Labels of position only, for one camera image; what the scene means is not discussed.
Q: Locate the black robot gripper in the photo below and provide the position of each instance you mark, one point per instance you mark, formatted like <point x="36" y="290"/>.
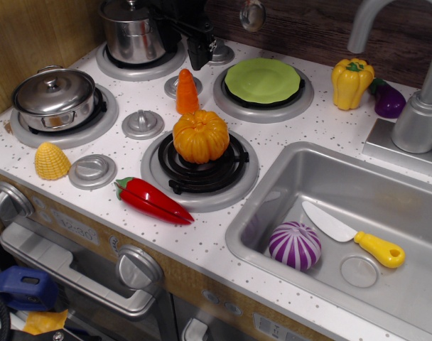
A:
<point x="174" y="19"/>

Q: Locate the grey stove knob behind carrot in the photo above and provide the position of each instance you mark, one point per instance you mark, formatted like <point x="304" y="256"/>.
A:
<point x="171" y="85"/>

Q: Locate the orange toy carrot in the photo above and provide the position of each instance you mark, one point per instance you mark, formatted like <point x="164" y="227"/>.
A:
<point x="186" y="96"/>

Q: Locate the green plastic plate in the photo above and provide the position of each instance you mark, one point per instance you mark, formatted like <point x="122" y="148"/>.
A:
<point x="262" y="81"/>

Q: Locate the grey stove knob rear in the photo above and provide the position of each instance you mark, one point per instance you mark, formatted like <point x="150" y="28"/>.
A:
<point x="222" y="54"/>

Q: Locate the hanging steel spoon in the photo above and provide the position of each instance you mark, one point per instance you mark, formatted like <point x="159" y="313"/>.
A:
<point x="252" y="15"/>

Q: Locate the tall steel pot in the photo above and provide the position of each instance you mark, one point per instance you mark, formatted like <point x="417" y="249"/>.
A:
<point x="130" y="36"/>

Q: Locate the orange toy pumpkin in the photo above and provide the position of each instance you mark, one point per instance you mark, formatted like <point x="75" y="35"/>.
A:
<point x="200" y="137"/>

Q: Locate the grey stove knob centre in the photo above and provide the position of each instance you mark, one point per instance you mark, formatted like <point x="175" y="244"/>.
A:
<point x="142" y="124"/>

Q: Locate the black coil burner front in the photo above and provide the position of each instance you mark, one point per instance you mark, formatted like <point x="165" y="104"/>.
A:
<point x="186" y="177"/>

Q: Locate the silver toy sink basin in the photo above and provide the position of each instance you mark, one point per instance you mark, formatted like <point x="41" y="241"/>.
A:
<point x="374" y="227"/>

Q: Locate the yellow toy bell pepper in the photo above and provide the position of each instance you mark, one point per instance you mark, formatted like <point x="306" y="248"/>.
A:
<point x="350" y="79"/>

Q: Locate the low steel pot with lid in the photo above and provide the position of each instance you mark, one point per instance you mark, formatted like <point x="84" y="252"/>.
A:
<point x="55" y="99"/>

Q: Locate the red toy chili pepper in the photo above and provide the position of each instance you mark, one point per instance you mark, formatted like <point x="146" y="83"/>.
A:
<point x="150" y="201"/>

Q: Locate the grey stove knob front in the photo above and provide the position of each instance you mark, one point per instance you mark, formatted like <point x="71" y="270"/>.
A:
<point x="92" y="172"/>

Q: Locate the yellow toy corn piece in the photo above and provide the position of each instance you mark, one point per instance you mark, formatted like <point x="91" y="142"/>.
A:
<point x="50" y="162"/>

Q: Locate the purple toy eggplant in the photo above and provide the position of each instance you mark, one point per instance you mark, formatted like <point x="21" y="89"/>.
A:
<point x="389" y="102"/>

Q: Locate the purple striped toy onion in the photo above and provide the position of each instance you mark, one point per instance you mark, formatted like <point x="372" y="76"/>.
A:
<point x="296" y="245"/>

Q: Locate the silver oven dial right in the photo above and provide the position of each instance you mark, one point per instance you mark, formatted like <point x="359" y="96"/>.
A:
<point x="136" y="269"/>

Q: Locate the silver oven dial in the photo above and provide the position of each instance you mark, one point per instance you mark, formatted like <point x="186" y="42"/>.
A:
<point x="136" y="269"/>
<point x="13" y="203"/>

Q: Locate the silver toy faucet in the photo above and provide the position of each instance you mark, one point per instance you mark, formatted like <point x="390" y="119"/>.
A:
<point x="412" y="131"/>

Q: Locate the silver oven dial left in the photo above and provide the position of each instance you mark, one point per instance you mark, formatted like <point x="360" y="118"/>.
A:
<point x="13" y="203"/>

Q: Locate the blue clamp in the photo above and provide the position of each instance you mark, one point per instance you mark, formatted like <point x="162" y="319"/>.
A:
<point x="28" y="289"/>

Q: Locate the yellow cloth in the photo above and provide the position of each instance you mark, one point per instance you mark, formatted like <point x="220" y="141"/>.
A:
<point x="41" y="322"/>

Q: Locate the silver oven door handle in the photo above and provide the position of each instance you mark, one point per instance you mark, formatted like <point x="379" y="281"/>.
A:
<point x="79" y="269"/>

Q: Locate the white toy knife yellow handle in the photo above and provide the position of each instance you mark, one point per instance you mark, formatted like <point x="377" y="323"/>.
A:
<point x="386" y="253"/>

